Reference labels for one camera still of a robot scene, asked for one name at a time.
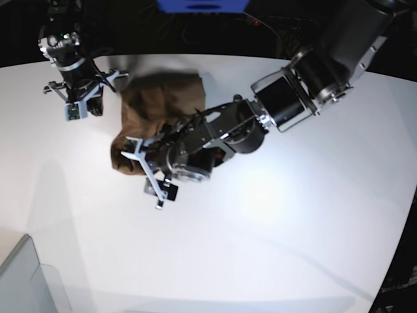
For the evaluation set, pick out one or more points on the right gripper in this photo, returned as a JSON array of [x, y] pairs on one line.
[[89, 90]]

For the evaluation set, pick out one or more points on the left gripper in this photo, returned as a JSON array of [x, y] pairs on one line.
[[163, 189]]

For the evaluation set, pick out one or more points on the brown t-shirt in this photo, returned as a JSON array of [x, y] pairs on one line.
[[150, 102]]

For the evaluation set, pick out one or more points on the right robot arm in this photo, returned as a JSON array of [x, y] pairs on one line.
[[63, 42]]

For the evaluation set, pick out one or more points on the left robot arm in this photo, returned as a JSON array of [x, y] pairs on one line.
[[318, 75]]

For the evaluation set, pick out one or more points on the blue bin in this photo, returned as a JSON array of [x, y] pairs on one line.
[[202, 6]]

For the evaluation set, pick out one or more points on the black power strip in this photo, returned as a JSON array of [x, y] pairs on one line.
[[285, 21]]

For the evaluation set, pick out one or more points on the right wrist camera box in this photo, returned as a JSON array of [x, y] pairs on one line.
[[75, 110]]

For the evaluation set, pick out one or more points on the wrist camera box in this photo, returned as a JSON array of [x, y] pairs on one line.
[[75, 110], [130, 145]]

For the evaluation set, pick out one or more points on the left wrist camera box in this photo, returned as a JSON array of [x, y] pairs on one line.
[[130, 145]]

